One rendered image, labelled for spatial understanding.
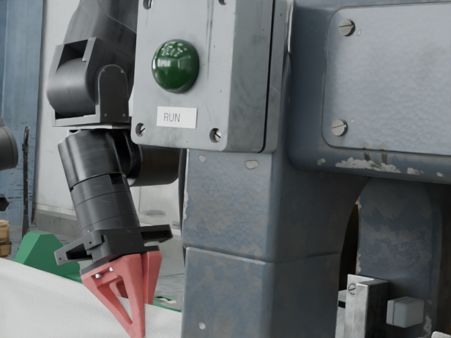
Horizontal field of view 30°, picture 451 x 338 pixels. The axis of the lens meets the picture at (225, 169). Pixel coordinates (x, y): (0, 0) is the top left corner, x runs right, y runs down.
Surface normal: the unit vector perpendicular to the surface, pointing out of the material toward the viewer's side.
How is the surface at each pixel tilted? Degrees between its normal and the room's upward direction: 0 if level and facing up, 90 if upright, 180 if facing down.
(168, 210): 90
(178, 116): 90
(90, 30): 71
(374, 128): 90
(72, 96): 120
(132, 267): 84
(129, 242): 63
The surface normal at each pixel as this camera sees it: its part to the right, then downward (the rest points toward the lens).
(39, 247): 0.75, -0.17
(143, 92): -0.65, 0.00
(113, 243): 0.72, -0.38
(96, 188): 0.02, -0.25
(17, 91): 0.75, 0.08
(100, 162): 0.35, -0.34
